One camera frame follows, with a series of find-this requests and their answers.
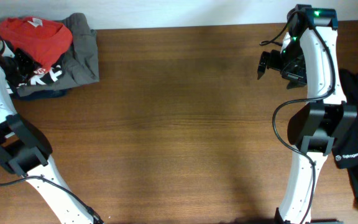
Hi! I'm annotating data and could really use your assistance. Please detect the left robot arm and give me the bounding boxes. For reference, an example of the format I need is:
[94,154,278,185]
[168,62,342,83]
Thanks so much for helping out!
[0,39,103,224]

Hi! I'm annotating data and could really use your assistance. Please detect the dark navy folded garment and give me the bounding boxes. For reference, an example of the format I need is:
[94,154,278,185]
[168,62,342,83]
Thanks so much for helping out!
[10,89,70,101]

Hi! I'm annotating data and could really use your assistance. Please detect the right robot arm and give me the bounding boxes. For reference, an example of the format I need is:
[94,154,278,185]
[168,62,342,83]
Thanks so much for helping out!
[257,4,357,223]

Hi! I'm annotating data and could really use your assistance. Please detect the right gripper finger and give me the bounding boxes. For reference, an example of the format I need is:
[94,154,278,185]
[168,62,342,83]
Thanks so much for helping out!
[257,51,270,80]
[287,81,305,90]

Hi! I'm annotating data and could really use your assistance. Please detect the black folded shirt white letters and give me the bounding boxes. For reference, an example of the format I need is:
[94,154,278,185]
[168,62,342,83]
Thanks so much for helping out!
[6,55,64,97]

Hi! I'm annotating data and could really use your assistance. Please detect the orange red t-shirt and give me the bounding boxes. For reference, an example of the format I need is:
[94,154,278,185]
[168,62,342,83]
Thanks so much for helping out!
[0,17,73,75]

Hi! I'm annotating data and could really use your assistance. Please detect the grey folded pants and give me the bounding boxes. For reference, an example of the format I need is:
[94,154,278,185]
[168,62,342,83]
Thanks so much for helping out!
[16,12,100,97]

